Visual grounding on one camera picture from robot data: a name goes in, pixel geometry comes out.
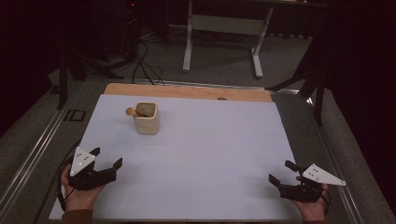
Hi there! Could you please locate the person's right hand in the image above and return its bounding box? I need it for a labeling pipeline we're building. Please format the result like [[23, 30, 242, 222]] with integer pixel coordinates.
[[290, 175, 331, 223]]

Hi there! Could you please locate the aluminium frame rail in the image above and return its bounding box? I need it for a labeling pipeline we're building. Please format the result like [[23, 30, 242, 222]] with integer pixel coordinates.
[[0, 81, 82, 217], [305, 96, 366, 224]]

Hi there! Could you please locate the white table mat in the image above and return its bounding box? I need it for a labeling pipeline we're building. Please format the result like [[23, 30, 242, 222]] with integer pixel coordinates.
[[49, 93, 303, 221]]

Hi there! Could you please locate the black floor cable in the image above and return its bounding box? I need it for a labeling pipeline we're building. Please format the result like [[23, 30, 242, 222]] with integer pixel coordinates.
[[132, 40, 166, 86]]

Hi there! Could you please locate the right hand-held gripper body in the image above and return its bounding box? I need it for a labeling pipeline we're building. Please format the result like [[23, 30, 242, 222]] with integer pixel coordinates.
[[277, 163, 347, 204]]

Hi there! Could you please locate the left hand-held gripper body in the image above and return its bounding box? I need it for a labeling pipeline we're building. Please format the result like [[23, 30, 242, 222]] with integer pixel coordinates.
[[68, 147, 118, 191]]

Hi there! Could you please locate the black metal stand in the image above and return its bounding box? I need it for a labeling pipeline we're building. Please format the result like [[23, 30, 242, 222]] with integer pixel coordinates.
[[56, 43, 125, 110], [265, 36, 330, 127]]

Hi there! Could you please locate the person's left hand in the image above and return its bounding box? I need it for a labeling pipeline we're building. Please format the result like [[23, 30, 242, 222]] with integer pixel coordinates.
[[61, 163, 106, 213]]

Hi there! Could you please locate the wooden spoon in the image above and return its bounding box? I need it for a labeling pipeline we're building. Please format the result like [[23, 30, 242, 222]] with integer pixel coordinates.
[[125, 106, 150, 119]]

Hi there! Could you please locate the white metal table frame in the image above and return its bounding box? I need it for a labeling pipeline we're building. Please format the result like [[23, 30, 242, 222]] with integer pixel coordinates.
[[182, 0, 329, 79]]

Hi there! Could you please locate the beige ceramic cup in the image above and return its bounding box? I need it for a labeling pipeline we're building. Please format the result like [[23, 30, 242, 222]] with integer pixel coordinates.
[[133, 101, 161, 136]]

